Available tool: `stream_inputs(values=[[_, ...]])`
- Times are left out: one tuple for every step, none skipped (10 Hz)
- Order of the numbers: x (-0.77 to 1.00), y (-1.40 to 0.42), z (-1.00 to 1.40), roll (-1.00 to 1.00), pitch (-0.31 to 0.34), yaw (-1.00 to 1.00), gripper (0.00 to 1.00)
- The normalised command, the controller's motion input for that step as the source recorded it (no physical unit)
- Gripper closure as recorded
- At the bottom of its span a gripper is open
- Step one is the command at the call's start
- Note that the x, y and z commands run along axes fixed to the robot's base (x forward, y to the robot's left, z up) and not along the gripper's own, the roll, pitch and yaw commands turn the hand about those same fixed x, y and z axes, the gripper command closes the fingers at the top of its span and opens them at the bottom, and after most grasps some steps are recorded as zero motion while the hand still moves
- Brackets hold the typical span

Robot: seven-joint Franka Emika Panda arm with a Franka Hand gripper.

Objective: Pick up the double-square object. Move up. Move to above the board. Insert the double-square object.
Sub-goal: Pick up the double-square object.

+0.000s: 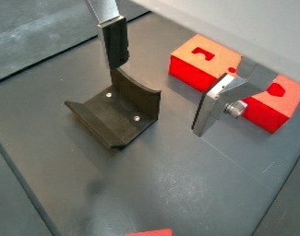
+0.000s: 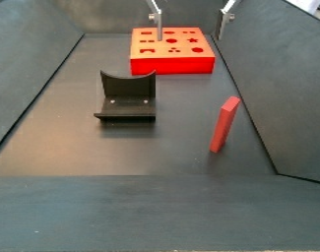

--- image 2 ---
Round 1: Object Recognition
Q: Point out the red shape-sorting board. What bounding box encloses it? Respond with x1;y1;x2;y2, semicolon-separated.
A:
129;27;216;75

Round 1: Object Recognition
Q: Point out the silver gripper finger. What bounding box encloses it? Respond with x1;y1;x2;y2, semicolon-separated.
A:
216;0;237;39
146;0;162;41

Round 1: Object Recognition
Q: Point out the black curved holder stand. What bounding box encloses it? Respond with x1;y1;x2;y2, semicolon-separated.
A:
94;72;156;120

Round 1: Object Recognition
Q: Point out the red double-square peg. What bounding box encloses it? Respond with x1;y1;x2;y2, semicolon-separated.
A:
209;96;241;153

